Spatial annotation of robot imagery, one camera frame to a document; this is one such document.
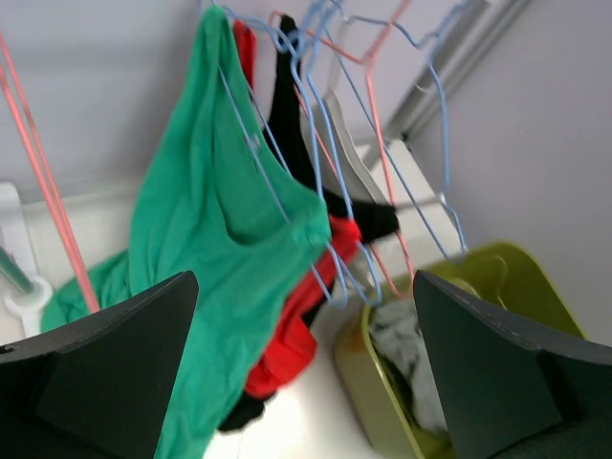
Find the metal clothes rack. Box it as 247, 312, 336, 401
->
1, 182, 54, 338

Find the olive green plastic basket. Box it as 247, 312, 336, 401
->
334, 241, 584, 458

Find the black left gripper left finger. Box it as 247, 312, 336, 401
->
1, 272, 198, 458

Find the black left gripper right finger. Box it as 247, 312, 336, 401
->
414, 271, 611, 458

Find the green tank top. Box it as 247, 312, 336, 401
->
40, 5, 332, 459

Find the black tank top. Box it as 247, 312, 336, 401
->
217, 14, 401, 434

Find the red tank top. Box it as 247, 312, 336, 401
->
233, 21, 361, 399

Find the white tank top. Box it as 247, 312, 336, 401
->
322, 90, 389, 205

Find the grey tank top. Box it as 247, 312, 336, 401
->
369, 298, 448, 437

